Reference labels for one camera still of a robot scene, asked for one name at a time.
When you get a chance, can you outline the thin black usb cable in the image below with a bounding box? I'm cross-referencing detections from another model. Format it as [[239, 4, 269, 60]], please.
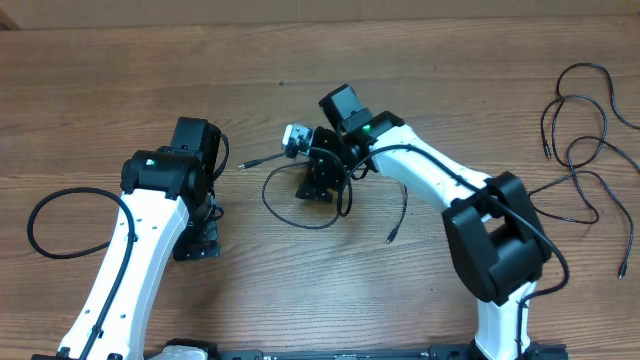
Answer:
[[527, 62, 640, 280]]

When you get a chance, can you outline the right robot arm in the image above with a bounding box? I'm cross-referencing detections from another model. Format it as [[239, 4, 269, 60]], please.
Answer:
[[282, 84, 551, 359]]

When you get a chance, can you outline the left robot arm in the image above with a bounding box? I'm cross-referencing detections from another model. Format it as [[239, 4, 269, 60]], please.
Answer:
[[27, 117, 230, 359]]

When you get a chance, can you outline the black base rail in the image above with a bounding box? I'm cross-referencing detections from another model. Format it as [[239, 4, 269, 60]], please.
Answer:
[[144, 329, 571, 360]]

